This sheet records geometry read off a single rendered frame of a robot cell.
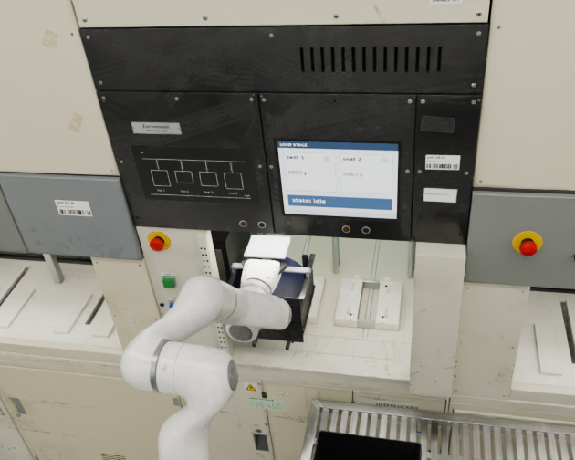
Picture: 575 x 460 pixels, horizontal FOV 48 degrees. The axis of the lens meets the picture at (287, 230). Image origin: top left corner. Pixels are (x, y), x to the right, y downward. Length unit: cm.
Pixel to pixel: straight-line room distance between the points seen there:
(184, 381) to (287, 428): 111
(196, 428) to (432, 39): 89
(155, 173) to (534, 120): 91
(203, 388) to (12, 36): 93
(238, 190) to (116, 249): 44
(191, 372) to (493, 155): 81
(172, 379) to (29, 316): 135
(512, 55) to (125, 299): 129
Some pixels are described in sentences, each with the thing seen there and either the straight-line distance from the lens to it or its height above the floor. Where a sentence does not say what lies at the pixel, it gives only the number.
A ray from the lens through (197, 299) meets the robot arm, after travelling 128.
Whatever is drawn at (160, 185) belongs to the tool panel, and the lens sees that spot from 169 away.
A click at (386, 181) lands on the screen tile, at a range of 154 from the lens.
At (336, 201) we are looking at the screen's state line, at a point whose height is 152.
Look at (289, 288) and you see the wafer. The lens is 200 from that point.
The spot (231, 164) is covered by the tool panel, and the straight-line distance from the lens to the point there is 159.
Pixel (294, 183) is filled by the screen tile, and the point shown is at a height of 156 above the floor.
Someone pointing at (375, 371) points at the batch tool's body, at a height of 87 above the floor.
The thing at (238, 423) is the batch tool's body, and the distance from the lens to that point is 234.
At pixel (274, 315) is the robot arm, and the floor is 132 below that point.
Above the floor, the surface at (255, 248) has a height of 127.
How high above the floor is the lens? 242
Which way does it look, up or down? 37 degrees down
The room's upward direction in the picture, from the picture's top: 6 degrees counter-clockwise
